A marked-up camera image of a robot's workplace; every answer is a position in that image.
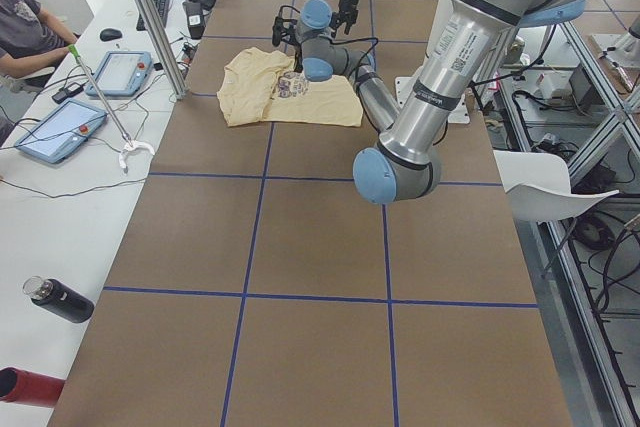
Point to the blue teach pendant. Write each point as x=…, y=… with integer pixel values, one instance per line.
x=58, y=135
x=123, y=73

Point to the seated person grey shirt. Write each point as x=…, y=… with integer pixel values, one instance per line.
x=32, y=38

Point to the beige long-sleeve printed shirt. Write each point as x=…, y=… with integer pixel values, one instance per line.
x=261, y=86

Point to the aluminium frame post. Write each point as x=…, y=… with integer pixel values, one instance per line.
x=156, y=30

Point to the red cylinder bottle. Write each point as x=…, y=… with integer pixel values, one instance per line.
x=29, y=388

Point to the near blue teach pendant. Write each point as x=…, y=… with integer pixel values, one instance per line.
x=58, y=135

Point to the far blue teach pendant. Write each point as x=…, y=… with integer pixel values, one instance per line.
x=123, y=73

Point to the reacher grabber stick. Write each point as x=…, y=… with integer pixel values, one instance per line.
x=130, y=144

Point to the black water bottle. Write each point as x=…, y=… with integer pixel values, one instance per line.
x=59, y=299

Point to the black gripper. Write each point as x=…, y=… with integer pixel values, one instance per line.
x=298, y=58
x=346, y=3

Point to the black computer mouse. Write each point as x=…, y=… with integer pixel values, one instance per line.
x=110, y=34

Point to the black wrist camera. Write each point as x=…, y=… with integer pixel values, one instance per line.
x=278, y=30

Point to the black keyboard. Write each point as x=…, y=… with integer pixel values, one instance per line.
x=155, y=6

